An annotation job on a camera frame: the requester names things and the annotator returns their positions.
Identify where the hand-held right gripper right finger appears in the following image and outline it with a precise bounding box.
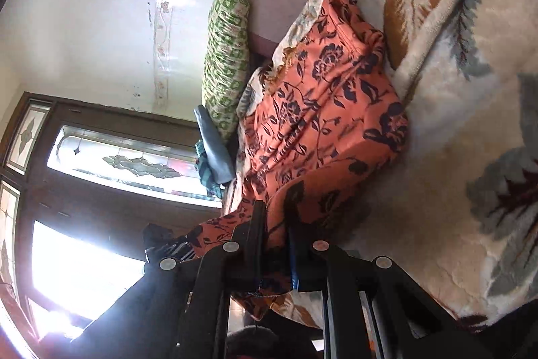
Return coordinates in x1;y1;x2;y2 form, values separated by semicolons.
283;203;492;359

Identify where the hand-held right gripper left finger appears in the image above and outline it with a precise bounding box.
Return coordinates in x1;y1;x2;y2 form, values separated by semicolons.
160;199;268;359

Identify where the orange floral shirt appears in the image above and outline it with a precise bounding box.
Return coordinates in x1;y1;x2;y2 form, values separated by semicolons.
181;0;410;320

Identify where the teal striped cloth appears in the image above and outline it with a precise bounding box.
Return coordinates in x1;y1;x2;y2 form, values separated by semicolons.
195;140;223;198

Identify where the light blue cloth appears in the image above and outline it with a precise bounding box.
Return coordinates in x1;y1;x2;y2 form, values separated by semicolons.
193;105;236;185

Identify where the stained glass window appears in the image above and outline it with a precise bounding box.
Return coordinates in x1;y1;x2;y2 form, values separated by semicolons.
0;92;228;359

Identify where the leaf print fleece blanket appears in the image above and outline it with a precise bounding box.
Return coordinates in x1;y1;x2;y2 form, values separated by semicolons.
210;0;538;332

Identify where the green checked pillow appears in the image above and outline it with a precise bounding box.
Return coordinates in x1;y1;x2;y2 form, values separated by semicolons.
201;0;251;141

